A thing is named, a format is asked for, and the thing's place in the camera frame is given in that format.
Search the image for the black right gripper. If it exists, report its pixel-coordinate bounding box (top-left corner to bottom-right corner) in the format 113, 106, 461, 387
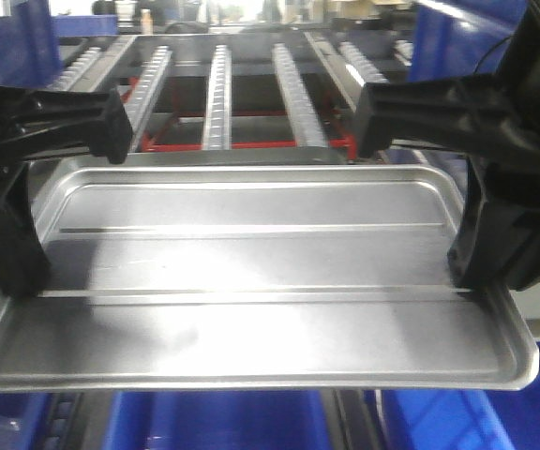
356, 1, 540, 291

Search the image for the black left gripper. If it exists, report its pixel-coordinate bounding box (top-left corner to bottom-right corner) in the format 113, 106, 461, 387
0, 86, 133, 298

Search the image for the small ribbed silver tray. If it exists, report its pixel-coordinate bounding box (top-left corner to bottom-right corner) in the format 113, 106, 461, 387
0, 157, 539, 392

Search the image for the large silver base tray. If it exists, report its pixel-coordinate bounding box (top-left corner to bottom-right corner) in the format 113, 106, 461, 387
28, 146, 353, 221

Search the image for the blue plastic bin upper left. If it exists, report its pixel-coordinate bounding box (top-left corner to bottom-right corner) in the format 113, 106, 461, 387
0, 1, 63, 88

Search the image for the blue bin upper right stacked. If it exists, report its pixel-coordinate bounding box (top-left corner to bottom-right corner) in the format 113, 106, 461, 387
408, 0, 527, 82

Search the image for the blue bin lower right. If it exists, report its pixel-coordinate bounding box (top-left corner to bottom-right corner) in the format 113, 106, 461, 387
377, 343, 540, 449

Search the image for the blue bin lower middle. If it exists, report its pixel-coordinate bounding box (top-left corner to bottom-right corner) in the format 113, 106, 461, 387
101, 390, 333, 449

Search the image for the red steel frame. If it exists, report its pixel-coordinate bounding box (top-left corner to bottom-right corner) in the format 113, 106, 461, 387
121, 77, 357, 160

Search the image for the roller conveyor rail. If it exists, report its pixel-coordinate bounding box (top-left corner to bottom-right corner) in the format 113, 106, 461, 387
202, 45, 233, 151
272, 43, 329, 148
125, 45, 172, 153

